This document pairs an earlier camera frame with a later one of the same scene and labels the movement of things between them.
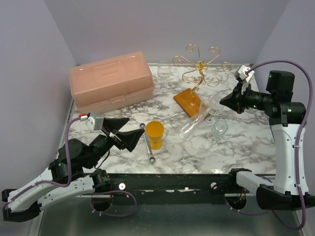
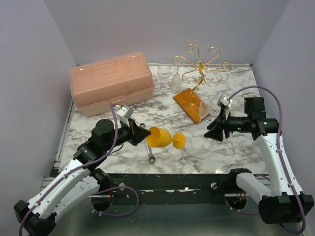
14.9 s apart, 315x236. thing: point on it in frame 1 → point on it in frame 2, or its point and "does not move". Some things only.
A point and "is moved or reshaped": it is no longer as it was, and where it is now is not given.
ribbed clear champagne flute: x=205 y=106 → x=176 y=83
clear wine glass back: x=164 y=72 does not move
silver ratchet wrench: x=151 y=159 does not move
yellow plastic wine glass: x=154 y=130 is moved or reshaped
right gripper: x=235 y=100 → x=216 y=129
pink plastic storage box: x=111 y=83 does not move
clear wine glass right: x=216 y=108 does not move
